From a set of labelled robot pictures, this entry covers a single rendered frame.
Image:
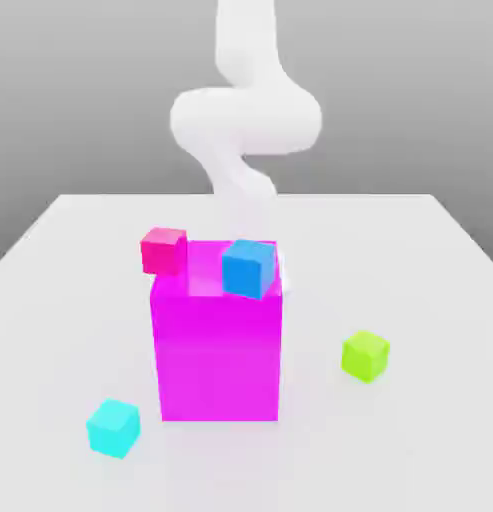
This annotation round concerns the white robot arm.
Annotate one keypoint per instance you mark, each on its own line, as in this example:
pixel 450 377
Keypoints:
pixel 246 116

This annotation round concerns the small cyan cube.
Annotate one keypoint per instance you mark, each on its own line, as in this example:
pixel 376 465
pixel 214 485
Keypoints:
pixel 112 428

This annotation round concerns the small blue cube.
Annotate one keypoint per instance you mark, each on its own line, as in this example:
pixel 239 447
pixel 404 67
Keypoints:
pixel 246 270

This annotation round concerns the small pink cube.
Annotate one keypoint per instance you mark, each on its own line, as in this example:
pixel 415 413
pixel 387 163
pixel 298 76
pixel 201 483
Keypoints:
pixel 162 252

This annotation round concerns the large magenta box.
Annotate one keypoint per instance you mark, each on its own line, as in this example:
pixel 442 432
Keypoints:
pixel 218 352

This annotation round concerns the small green cube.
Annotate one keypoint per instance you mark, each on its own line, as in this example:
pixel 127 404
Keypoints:
pixel 365 356

